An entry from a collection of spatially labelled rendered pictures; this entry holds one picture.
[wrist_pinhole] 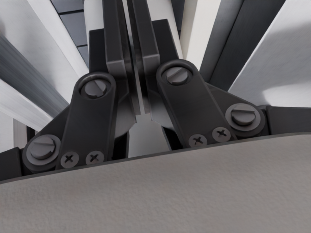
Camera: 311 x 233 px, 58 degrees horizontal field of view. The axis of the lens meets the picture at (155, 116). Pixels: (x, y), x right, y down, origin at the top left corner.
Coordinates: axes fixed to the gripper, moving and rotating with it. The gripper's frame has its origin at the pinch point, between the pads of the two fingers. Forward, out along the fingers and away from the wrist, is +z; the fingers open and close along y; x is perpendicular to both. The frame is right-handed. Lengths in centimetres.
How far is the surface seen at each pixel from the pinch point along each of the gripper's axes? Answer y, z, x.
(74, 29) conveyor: -3.7, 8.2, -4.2
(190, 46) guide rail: 3.3, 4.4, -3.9
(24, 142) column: -15.4, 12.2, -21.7
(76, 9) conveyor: -3.0, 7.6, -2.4
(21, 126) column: -15.6, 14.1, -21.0
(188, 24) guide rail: 3.2, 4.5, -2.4
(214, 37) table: 9.4, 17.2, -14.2
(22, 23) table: -9.4, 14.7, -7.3
